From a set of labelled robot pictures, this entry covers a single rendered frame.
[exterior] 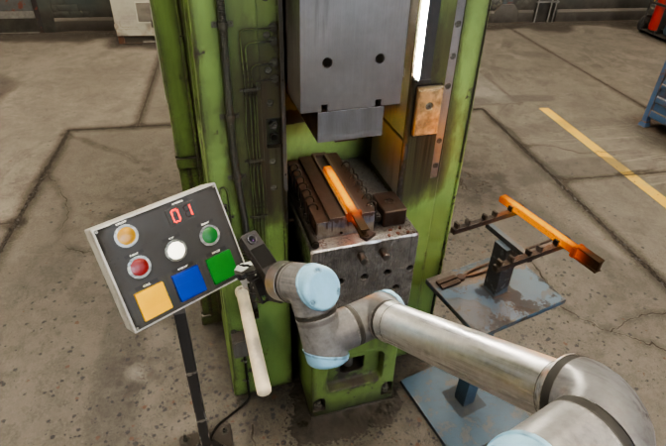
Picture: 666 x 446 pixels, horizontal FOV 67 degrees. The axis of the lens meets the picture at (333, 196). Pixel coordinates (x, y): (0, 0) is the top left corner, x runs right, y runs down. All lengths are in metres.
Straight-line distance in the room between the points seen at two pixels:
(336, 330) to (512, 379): 0.40
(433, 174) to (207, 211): 0.86
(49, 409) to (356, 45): 1.97
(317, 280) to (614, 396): 0.56
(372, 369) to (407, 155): 0.95
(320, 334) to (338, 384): 1.17
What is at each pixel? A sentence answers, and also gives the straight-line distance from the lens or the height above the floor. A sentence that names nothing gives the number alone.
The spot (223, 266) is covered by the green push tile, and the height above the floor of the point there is 1.01.
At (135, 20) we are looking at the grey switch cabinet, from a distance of 6.91.
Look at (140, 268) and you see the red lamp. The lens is 1.35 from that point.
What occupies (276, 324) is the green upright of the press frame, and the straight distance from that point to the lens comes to 2.08.
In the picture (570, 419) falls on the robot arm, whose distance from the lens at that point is 0.66.
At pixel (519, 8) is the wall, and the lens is 8.55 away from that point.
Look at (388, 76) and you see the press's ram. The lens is 1.45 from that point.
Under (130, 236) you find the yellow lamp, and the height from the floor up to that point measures 1.16.
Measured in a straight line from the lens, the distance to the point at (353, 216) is 1.59.
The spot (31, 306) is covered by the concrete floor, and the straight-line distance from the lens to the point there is 3.07.
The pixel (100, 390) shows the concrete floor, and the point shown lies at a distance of 2.56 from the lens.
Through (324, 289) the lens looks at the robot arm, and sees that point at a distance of 1.02.
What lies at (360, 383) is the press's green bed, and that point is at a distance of 2.22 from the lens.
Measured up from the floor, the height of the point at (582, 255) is 0.94.
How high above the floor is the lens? 1.94
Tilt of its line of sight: 34 degrees down
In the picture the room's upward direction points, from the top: 2 degrees clockwise
